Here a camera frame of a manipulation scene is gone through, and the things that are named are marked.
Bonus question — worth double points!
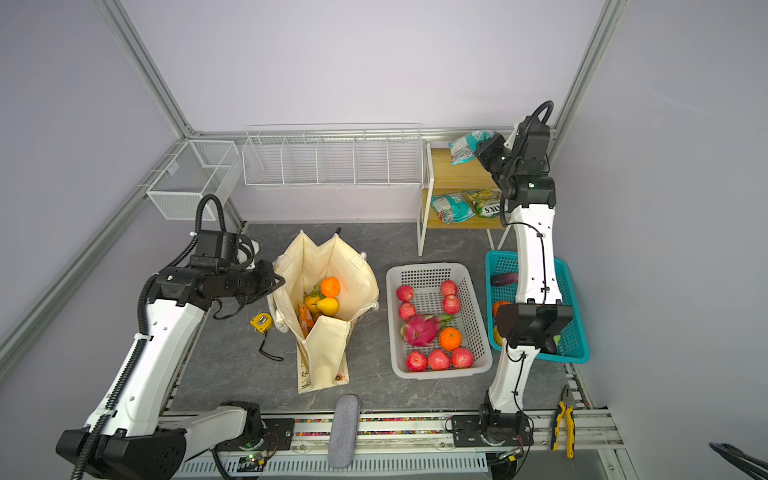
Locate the teal snack bag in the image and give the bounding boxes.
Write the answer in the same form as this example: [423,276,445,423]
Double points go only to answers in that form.
[449,130,496,165]
[430,192,475,225]

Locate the small orange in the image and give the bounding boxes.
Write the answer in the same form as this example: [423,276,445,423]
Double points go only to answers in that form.
[320,277,341,298]

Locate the cream floral tote bag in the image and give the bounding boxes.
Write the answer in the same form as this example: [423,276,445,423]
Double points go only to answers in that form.
[268,232,379,394]

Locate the colourful snack bag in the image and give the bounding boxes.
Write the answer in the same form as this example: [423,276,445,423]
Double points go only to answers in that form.
[297,303,315,338]

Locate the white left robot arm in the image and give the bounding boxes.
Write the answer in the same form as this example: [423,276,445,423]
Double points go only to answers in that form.
[56,194,285,479]

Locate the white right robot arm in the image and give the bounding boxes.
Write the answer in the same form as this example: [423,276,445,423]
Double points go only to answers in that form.
[450,100,574,448]

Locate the green Fox's candy bag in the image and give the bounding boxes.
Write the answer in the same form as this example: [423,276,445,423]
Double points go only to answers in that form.
[463,189,502,219]

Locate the yellow tape measure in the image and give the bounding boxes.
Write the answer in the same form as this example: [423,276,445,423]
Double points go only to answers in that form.
[250,312,284,362]

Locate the white two-tier wooden shelf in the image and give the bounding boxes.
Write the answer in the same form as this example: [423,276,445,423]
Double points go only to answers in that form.
[416,143,516,256]

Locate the purple eggplant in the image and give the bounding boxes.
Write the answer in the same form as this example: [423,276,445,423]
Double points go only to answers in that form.
[490,272,519,287]

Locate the red apple back right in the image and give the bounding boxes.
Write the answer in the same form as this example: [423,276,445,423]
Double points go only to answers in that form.
[440,280,458,297]

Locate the red apple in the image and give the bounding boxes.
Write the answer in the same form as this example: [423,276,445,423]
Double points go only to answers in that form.
[406,351,428,373]
[440,280,458,297]
[442,294,461,315]
[398,302,417,321]
[396,285,415,303]
[428,349,452,371]
[451,347,475,369]

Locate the red apple back left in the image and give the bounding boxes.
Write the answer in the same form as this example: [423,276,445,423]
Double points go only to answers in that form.
[396,285,415,303]

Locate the red apple centre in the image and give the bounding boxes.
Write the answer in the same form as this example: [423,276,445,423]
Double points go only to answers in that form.
[442,294,461,315]

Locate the red apple middle left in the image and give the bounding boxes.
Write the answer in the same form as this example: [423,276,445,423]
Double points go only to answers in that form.
[398,302,417,321]

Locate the grey padded cylinder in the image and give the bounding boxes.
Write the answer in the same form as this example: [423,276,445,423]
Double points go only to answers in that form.
[327,394,361,469]

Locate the pink dragon fruit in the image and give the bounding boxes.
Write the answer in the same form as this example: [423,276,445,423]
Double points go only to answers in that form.
[400,314,454,347]

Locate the white plastic basket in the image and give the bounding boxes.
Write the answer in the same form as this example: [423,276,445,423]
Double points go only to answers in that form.
[386,262,493,380]

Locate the red apple front left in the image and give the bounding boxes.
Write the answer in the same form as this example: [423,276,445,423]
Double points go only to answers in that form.
[406,351,428,373]

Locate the red apple front middle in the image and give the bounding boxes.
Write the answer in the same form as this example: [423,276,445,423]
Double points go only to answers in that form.
[428,349,452,371]

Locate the teal plastic basket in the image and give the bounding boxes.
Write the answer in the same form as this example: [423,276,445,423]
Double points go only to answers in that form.
[485,250,591,364]

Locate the red apple front right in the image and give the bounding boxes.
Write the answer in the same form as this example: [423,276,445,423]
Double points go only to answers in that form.
[451,347,475,369]

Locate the yellow black pliers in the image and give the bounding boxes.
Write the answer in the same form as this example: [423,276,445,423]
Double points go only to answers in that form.
[550,385,576,460]

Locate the black tripod leg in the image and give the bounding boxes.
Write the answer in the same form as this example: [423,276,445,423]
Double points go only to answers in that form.
[709,442,768,480]

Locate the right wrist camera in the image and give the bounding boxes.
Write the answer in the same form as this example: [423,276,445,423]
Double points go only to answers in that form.
[516,116,550,175]

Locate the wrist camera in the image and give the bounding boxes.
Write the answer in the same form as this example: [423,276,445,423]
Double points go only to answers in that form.
[516,116,550,175]
[189,230,255,271]

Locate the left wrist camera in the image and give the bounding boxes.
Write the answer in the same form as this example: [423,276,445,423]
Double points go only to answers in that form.
[189,230,255,271]

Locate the white wire cube basket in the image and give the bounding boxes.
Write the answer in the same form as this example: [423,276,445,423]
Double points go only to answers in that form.
[147,140,243,221]

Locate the white wire wall rack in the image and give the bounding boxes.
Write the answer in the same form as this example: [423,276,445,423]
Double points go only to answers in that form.
[242,123,427,188]

